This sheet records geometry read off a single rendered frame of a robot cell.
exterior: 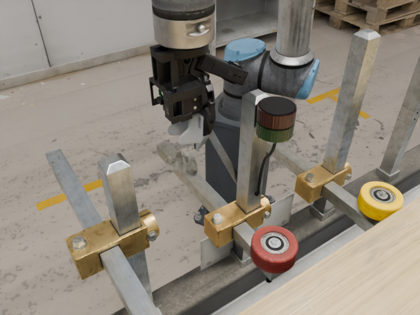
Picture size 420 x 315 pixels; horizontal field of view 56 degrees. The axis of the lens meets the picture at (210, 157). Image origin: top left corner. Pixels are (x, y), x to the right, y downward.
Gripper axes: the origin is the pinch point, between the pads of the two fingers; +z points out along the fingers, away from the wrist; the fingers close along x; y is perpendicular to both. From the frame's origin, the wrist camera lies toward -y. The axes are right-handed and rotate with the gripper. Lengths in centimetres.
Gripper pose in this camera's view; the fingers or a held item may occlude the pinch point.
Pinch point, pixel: (199, 142)
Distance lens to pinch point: 72.8
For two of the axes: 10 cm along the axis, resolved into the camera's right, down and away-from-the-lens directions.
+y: -8.3, 3.5, -4.3
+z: 0.0, 7.8, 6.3
